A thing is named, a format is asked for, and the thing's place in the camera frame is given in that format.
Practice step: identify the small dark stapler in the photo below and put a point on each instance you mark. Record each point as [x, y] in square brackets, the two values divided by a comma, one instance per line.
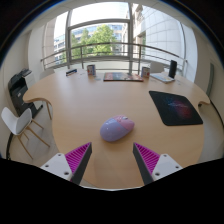
[71, 72]

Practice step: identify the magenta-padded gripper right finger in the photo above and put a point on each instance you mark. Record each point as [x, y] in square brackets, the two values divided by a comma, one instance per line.
[163, 165]

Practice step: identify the printed red and white cup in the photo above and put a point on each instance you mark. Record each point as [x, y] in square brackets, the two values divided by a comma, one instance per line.
[145, 72]

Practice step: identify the printed blue cup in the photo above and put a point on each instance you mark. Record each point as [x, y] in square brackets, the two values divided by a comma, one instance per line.
[91, 70]

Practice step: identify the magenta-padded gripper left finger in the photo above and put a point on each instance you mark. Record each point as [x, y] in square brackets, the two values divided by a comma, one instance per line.
[61, 165]

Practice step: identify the black cylindrical speaker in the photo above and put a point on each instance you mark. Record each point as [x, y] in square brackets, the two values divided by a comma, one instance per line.
[172, 69]

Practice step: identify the metal balcony railing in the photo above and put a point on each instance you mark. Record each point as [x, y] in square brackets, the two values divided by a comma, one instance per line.
[100, 44]

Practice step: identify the pink and lilac computer mouse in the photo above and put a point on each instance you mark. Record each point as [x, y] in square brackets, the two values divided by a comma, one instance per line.
[116, 129]

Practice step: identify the light blue open book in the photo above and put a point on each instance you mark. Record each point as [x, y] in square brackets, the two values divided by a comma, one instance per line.
[162, 77]

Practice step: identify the black mouse pad, swirl print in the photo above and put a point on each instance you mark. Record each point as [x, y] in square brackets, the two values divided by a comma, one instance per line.
[175, 108]

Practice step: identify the red magazine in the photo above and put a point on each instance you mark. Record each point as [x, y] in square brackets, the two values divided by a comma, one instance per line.
[121, 77]

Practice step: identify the white chair, wooden legs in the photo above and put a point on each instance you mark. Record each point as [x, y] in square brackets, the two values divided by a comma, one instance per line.
[16, 121]

